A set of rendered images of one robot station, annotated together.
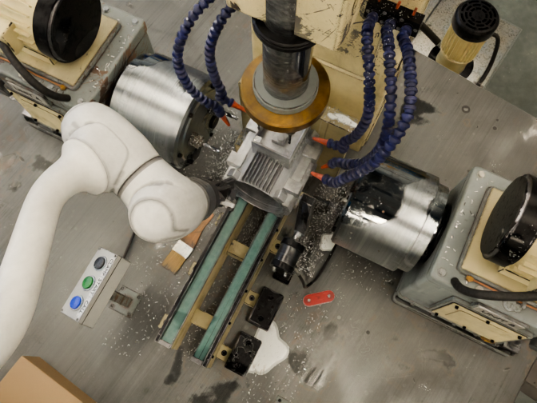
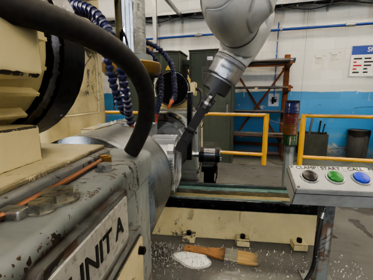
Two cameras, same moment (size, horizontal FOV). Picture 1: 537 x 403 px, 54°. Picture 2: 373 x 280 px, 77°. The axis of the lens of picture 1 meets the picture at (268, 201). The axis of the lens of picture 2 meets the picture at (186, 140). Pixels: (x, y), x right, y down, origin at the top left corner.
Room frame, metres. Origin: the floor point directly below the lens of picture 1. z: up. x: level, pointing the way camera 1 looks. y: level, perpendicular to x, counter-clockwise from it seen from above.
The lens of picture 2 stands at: (0.63, 0.75, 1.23)
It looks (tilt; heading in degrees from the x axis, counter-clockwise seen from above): 10 degrees down; 251
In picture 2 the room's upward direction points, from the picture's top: straight up
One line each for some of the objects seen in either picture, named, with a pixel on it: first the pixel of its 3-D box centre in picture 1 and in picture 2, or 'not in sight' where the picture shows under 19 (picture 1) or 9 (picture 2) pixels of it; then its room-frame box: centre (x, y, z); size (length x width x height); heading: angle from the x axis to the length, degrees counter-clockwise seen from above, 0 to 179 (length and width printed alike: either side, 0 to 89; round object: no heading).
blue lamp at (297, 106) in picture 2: not in sight; (292, 107); (-0.11, -0.05, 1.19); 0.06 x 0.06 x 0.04
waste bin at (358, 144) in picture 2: not in sight; (357, 144); (-4.14, -2.52, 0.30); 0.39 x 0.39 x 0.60
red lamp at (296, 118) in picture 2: not in sight; (291, 118); (-0.11, -0.05, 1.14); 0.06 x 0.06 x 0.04
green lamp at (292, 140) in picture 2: not in sight; (289, 139); (-0.11, -0.05, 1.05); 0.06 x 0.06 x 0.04
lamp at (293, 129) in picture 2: not in sight; (290, 129); (-0.11, -0.05, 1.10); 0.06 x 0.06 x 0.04
